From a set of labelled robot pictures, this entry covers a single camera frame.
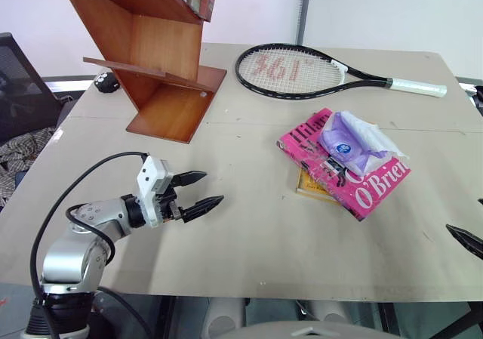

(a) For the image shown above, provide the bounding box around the white rounded cylinder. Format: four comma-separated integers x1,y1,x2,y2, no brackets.
306,300,352,323
205,297,247,339

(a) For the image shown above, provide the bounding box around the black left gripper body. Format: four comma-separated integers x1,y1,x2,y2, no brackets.
159,182,186,223

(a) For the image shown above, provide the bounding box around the black white tennis racket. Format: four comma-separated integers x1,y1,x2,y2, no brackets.
234,42,448,100

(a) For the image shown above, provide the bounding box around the black mesh office chair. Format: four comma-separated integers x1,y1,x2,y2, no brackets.
0,32,75,144

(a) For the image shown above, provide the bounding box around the small black round object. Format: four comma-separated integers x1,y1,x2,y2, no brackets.
94,71,122,95

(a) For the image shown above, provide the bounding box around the dark object beside table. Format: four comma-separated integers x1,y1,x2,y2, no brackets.
457,76,483,119

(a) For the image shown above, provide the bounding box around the wooden book stand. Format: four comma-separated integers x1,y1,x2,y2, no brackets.
56,0,229,145

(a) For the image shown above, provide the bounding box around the yellow paperback book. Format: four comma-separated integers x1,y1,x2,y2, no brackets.
294,166,341,205

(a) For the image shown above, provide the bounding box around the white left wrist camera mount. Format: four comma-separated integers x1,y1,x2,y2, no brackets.
135,155,175,229

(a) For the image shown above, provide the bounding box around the short black cable loop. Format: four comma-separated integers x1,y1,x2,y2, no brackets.
65,204,116,265

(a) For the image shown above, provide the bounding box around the purple plastic tissue pack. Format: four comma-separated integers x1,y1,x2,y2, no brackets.
315,109,411,178

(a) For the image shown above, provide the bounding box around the black table leg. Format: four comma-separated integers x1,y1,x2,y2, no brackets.
377,301,401,334

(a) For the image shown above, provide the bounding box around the plaid grey cloth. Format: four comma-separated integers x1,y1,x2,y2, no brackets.
0,126,58,208

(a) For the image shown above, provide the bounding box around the pink paperback book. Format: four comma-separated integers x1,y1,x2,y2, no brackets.
275,107,413,223

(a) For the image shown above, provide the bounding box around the thin black cable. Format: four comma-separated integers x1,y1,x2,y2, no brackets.
95,285,152,339

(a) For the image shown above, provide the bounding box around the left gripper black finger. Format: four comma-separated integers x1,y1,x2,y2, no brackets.
180,194,226,224
170,170,208,188

